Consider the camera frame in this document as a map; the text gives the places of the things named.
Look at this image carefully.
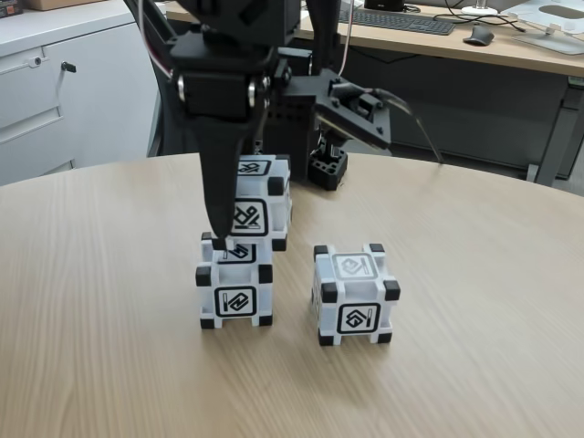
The white cube underlined glyph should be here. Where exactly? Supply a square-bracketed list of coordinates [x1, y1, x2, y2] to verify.
[226, 153, 294, 252]

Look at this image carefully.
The white cube spiral diamond glyph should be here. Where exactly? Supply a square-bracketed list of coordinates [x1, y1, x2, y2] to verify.
[311, 243, 402, 347]

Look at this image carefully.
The black mesh office chair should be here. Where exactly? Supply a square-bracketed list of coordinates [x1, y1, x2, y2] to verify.
[122, 0, 202, 159]

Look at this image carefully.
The white cube zigzag glyph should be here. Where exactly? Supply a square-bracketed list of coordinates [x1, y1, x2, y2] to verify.
[194, 230, 275, 330]

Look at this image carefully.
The grey round seat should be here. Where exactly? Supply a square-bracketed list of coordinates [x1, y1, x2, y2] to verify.
[350, 144, 391, 159]

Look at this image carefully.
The white drawer cabinet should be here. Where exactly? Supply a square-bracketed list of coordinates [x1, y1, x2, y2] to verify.
[0, 8, 161, 188]

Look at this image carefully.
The wooden office desk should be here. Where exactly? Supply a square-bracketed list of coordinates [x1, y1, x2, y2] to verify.
[166, 0, 584, 188]

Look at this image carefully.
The black monitor base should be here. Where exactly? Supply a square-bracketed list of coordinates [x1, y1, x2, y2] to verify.
[364, 0, 406, 13]

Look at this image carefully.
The dark computer keyboard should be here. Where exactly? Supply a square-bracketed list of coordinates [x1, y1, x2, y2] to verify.
[339, 9, 457, 37]

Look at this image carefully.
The brown cardboard box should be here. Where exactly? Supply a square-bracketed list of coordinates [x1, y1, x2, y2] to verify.
[26, 0, 78, 11]

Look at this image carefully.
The dark computer mouse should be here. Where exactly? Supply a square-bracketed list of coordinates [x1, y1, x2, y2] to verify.
[463, 25, 496, 47]

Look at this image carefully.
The white round lamp base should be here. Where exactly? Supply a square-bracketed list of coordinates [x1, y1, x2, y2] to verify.
[460, 0, 501, 16]

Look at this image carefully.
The silver laptop stand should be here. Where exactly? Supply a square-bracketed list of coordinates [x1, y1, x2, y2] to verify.
[513, 3, 584, 55]

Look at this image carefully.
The white red servo cable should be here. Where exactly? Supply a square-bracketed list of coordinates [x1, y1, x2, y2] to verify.
[136, 0, 177, 81]

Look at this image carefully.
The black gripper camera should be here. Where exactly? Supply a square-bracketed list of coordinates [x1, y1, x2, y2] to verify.
[312, 68, 394, 151]

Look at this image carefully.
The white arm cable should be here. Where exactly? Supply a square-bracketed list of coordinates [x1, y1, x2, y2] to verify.
[339, 0, 356, 74]

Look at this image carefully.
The grey camera cable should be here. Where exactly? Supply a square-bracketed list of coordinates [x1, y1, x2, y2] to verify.
[373, 89, 446, 164]

